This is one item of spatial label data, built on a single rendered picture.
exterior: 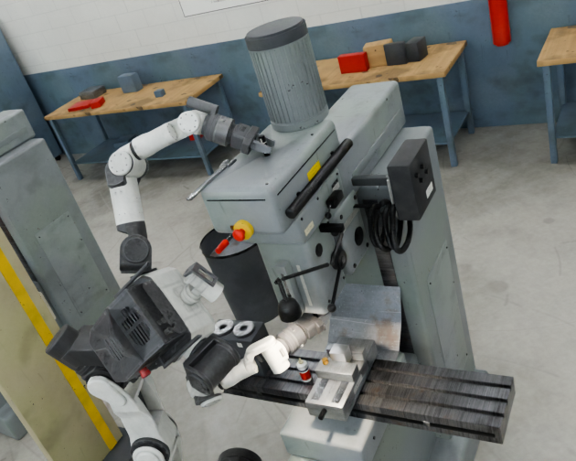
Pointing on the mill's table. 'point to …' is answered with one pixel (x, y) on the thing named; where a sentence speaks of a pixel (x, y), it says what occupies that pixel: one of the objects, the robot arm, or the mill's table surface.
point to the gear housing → (308, 219)
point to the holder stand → (242, 337)
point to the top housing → (269, 179)
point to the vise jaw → (337, 370)
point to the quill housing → (320, 290)
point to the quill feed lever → (337, 276)
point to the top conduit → (318, 178)
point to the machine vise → (346, 394)
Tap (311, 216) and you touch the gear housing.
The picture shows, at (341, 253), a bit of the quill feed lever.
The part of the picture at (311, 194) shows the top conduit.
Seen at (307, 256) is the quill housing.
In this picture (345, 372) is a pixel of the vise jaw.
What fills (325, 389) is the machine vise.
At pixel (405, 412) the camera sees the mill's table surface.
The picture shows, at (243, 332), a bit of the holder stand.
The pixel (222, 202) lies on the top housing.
